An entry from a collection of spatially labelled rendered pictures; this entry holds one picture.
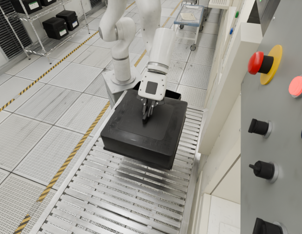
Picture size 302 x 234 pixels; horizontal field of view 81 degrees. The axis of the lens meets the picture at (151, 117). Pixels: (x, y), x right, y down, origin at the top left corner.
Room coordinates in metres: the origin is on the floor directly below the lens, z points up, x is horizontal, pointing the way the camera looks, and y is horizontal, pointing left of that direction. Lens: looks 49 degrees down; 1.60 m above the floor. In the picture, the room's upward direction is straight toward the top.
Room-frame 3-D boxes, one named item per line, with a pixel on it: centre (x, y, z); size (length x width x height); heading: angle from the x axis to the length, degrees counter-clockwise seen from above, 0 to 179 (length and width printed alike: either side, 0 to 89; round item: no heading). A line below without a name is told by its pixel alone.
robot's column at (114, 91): (1.14, 0.21, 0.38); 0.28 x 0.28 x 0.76; 26
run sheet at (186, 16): (3.27, -0.63, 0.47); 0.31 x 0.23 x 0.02; 3
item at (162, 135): (0.48, 0.02, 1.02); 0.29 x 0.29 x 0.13; 71
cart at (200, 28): (3.43, -0.71, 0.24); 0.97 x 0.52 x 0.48; 164
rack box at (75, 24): (3.50, 1.53, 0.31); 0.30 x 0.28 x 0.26; 165
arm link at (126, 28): (1.16, 0.19, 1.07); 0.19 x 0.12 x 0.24; 117
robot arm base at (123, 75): (1.14, 0.21, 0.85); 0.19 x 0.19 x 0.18
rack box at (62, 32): (3.16, 1.63, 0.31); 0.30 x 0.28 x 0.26; 157
